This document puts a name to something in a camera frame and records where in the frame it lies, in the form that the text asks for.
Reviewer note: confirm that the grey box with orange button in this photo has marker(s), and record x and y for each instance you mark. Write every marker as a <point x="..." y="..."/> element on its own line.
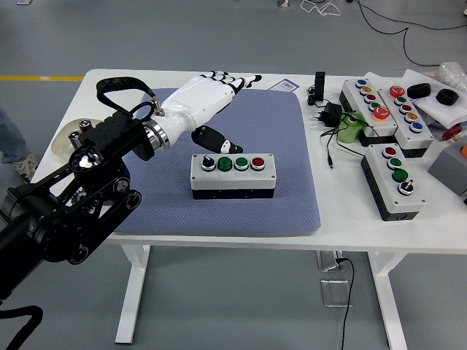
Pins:
<point x="447" y="167"/>

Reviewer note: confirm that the white table leg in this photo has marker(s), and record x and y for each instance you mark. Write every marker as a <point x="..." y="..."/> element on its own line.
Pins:
<point x="392" y="310"/>
<point x="133" y="291"/>

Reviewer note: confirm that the clear floor plate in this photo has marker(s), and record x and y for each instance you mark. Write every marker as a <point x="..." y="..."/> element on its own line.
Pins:
<point x="333" y="293"/>
<point x="326" y="262"/>

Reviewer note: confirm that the green frog toy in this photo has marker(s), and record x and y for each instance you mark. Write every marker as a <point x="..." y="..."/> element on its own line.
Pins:
<point x="348" y="133"/>

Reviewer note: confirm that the purple-edged label card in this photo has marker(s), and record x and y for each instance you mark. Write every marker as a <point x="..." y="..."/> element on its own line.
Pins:
<point x="285" y="85"/>

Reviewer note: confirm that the black power adapter plug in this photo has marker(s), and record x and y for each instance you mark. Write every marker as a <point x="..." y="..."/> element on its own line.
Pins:
<point x="332" y="113"/>

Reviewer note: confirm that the person's leg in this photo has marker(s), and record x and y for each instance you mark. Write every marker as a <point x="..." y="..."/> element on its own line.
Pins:
<point x="11" y="135"/>

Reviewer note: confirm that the small black upright device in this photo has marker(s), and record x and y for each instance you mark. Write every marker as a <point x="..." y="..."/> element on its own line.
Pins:
<point x="320" y="85"/>

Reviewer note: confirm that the yellow floor tape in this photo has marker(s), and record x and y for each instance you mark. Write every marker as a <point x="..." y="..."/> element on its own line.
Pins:
<point x="36" y="78"/>

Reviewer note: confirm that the person's shoe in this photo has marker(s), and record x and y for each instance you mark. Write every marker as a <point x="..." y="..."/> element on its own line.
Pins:
<point x="27" y="166"/>

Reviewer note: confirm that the grey control box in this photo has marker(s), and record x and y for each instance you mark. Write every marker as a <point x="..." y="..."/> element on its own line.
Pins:
<point x="233" y="180"/>
<point x="408" y="204"/>

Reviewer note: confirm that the clear plastic bag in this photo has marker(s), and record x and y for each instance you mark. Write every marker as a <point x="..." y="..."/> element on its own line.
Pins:
<point x="454" y="74"/>

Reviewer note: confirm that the blue-grey padded mat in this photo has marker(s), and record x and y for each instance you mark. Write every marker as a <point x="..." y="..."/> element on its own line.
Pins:
<point x="273" y="127"/>

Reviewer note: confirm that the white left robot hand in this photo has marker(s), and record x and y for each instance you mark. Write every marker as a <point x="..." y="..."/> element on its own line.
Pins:
<point x="197" y="98"/>

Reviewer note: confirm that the five-button box, lit mushroom button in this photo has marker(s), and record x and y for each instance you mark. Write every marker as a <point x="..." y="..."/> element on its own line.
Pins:
<point x="351" y="91"/>

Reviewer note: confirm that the five-button box, red mushroom button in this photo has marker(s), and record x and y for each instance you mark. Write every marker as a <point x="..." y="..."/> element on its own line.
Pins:
<point x="419" y="138"/>

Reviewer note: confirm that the red emergency knob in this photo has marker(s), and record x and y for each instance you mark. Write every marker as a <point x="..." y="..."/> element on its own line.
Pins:
<point x="451" y="133"/>

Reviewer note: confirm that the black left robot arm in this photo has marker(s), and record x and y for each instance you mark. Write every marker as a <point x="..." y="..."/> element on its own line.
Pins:
<point x="54" y="218"/>

